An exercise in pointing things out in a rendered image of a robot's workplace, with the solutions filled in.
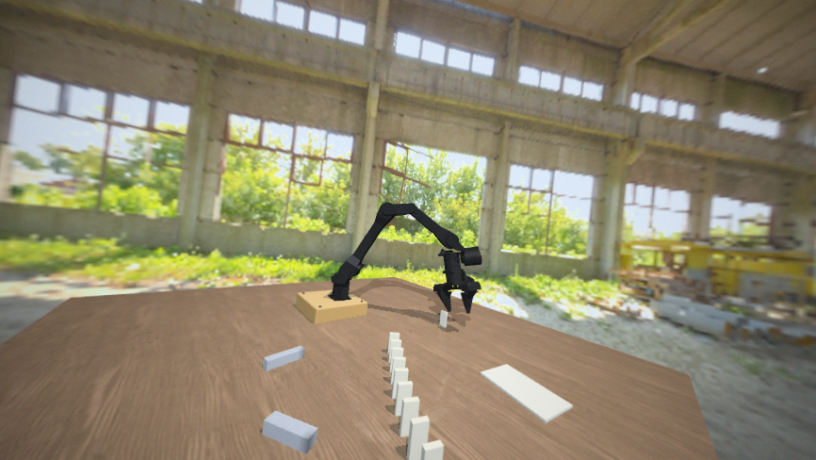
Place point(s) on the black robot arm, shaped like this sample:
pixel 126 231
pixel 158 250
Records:
pixel 387 212

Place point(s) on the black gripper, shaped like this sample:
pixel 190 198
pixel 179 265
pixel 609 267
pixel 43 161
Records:
pixel 454 279

